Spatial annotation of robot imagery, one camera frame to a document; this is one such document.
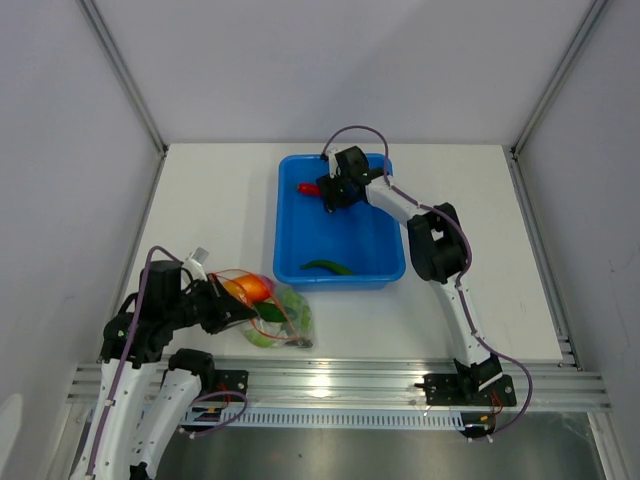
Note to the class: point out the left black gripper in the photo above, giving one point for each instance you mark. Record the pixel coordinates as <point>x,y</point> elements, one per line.
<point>226,308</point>

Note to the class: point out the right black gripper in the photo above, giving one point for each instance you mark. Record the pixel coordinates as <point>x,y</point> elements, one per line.
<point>327,185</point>

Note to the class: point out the red chili pepper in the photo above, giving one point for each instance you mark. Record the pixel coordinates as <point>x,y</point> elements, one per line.
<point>309,189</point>

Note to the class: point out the green cucumber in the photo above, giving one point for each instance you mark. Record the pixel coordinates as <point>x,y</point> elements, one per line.
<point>270,312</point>

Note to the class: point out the clear orange zip bag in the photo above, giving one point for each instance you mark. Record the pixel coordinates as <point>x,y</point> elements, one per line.
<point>288,328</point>

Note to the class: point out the grey toy fish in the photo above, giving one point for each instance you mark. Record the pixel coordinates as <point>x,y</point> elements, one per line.
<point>301,343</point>

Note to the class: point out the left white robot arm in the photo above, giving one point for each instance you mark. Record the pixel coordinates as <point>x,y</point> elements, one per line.
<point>140,404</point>

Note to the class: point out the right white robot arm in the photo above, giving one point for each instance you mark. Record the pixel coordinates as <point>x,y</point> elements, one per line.
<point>440,255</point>

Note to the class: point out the blue plastic bin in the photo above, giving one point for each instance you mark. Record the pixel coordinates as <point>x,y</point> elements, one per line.
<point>362,238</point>

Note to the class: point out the green chili pepper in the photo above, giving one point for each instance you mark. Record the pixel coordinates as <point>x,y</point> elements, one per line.
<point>329,266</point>

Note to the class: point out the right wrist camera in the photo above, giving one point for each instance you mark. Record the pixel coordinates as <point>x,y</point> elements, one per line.
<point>350,164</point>

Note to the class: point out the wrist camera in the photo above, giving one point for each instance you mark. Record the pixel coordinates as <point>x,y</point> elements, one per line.
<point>350,164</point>
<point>197,260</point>

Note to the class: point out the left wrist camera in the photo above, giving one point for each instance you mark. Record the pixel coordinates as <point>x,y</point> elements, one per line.
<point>197,260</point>

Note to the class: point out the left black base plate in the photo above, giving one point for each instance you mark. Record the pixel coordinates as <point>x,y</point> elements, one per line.
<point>231,381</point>

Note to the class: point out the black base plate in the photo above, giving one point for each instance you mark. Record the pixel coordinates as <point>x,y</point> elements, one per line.
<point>444,390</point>
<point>231,381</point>

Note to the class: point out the white slotted cable duct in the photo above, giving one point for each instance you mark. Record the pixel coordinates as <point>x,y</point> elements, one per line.
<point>412,419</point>

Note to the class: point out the aluminium front rail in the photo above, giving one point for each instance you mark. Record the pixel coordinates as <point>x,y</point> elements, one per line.
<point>390,385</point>

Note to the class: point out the right aluminium frame post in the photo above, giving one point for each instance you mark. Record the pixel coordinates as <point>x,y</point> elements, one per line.
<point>576,46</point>

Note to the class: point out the aluminium frame post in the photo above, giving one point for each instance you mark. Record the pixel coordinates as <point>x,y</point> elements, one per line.
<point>576,46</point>
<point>107,43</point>

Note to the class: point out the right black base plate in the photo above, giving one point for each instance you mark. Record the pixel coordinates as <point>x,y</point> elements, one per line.
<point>444,390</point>

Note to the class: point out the left aluminium frame post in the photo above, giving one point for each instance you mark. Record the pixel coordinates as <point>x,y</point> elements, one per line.
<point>107,43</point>

